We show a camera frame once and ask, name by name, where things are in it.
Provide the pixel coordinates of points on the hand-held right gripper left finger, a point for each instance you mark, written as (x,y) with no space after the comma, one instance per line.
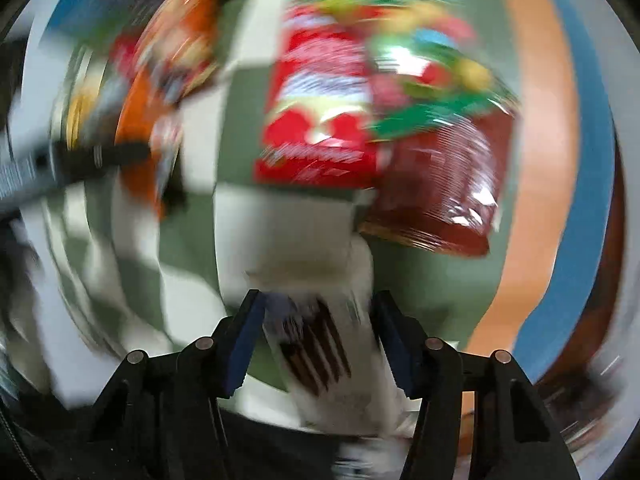
(245,345)

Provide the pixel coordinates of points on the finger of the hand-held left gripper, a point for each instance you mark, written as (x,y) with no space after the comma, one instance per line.
(100,157)
(175,195)

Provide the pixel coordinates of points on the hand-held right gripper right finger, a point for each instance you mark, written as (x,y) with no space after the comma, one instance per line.
(395,350)

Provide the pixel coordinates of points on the orange snack bag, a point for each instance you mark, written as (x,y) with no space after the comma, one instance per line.
(145,110)

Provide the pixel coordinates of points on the white chocolate stick snack packet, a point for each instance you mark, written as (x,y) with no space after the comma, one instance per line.
(320,345)

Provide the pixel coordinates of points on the green white checkered cloth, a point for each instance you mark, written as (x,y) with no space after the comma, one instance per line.
(240,125)

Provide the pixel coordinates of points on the blue and green printed box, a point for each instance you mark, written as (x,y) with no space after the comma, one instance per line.
(85,0)

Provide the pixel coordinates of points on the bright red snack bag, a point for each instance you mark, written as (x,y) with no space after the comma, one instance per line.
(315,110)

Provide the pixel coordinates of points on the dark red green-topped snack bag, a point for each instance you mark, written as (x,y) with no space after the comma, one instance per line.
(450,185)

